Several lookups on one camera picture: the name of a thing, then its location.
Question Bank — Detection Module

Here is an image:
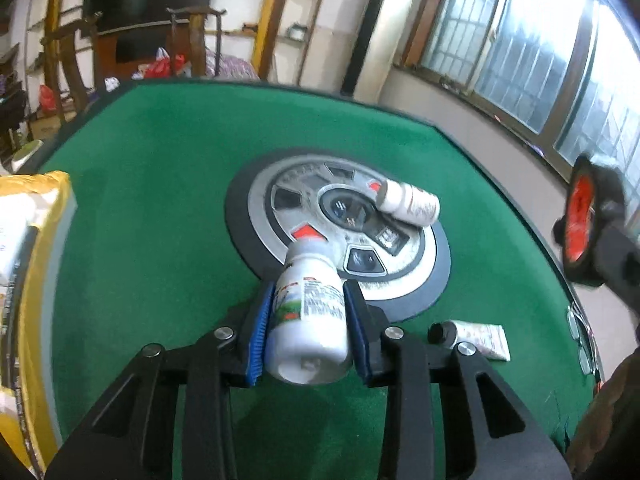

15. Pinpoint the floral cloth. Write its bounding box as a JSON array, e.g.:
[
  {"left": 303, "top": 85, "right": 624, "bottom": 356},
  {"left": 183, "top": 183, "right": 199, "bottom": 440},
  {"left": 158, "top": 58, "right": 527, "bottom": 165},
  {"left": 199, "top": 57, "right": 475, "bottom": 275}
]
[{"left": 206, "top": 52, "right": 262, "bottom": 82}]

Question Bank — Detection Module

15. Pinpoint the white standing air conditioner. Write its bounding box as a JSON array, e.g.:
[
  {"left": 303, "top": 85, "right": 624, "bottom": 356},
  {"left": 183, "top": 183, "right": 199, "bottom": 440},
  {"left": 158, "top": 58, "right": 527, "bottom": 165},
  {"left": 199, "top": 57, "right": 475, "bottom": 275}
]
[{"left": 342, "top": 0, "right": 421, "bottom": 99}]

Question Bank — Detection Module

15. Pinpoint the metal table-edge fitting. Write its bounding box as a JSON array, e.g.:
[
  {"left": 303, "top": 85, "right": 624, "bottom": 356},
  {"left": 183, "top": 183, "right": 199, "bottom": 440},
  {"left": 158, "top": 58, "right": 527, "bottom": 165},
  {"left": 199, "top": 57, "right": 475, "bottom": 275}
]
[{"left": 565, "top": 304, "right": 599, "bottom": 377}]

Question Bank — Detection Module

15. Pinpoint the yellow-taped white foam box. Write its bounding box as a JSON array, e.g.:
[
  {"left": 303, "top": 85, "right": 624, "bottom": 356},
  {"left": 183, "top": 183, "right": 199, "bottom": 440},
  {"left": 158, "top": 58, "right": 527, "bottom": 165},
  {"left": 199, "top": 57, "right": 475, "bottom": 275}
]
[{"left": 0, "top": 170, "right": 79, "bottom": 480}]

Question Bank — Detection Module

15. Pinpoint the dark wooden chair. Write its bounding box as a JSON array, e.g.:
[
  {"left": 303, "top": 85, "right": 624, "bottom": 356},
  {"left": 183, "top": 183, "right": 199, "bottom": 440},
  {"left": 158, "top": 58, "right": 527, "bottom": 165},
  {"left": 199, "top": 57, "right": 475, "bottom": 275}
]
[
  {"left": 42, "top": 17, "right": 104, "bottom": 107},
  {"left": 166, "top": 6, "right": 227, "bottom": 79}
]

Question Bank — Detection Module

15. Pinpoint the white squeeze tube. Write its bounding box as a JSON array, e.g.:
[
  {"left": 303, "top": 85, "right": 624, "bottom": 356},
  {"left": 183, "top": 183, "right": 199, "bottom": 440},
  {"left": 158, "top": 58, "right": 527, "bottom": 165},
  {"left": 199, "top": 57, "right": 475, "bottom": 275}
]
[{"left": 429, "top": 321, "right": 512, "bottom": 362}]

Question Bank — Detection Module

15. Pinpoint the black tape roll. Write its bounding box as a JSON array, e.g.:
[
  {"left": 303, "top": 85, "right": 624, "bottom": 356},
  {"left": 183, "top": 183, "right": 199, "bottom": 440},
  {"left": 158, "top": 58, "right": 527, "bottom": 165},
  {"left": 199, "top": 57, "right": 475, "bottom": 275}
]
[{"left": 552, "top": 154, "right": 626, "bottom": 288}]

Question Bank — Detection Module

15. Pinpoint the small white grey-print bottle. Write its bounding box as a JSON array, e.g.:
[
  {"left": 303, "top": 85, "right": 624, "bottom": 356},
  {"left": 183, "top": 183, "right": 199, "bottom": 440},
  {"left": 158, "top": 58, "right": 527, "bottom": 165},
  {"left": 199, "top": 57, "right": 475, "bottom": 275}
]
[{"left": 375, "top": 180, "right": 442, "bottom": 227}]

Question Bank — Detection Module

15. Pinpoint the round wheel-print table centre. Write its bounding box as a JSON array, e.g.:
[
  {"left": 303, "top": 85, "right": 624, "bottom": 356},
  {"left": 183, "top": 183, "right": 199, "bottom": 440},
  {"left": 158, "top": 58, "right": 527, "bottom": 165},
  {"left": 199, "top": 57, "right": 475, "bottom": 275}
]
[{"left": 225, "top": 147, "right": 452, "bottom": 323}]

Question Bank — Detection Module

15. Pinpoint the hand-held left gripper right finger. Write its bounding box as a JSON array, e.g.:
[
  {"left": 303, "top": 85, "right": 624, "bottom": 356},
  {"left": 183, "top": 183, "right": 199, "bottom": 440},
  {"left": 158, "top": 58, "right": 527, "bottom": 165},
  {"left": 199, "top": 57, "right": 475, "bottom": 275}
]
[{"left": 342, "top": 282, "right": 573, "bottom": 480}]

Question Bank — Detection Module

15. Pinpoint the person's right forearm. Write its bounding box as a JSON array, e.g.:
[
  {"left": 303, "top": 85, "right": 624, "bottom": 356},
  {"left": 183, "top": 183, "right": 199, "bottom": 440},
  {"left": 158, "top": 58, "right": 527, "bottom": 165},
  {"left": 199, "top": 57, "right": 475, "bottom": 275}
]
[{"left": 567, "top": 342, "right": 640, "bottom": 480}]

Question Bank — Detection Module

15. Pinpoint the barred window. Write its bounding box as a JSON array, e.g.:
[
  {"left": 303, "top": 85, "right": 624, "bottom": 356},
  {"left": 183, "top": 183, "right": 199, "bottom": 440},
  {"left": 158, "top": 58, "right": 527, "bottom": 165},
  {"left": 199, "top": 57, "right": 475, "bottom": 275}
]
[{"left": 400, "top": 0, "right": 640, "bottom": 182}]

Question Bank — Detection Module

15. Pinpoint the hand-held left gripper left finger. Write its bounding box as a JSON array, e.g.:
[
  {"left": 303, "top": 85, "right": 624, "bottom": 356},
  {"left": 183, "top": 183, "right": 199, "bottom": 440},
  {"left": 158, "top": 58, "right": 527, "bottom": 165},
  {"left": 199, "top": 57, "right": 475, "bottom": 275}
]
[{"left": 45, "top": 280, "right": 277, "bottom": 480}]

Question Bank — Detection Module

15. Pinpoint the white bottle with green label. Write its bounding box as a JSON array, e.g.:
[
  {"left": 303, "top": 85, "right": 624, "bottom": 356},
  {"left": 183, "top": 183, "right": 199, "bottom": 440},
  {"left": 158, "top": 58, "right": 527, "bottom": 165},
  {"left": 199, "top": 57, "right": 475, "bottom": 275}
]
[{"left": 264, "top": 237, "right": 353, "bottom": 386}]

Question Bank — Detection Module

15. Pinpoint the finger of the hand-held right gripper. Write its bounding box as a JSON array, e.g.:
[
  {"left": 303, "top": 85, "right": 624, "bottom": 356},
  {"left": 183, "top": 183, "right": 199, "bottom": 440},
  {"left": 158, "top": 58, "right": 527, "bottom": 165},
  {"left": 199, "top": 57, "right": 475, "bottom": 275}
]
[{"left": 592, "top": 200, "right": 640, "bottom": 322}]

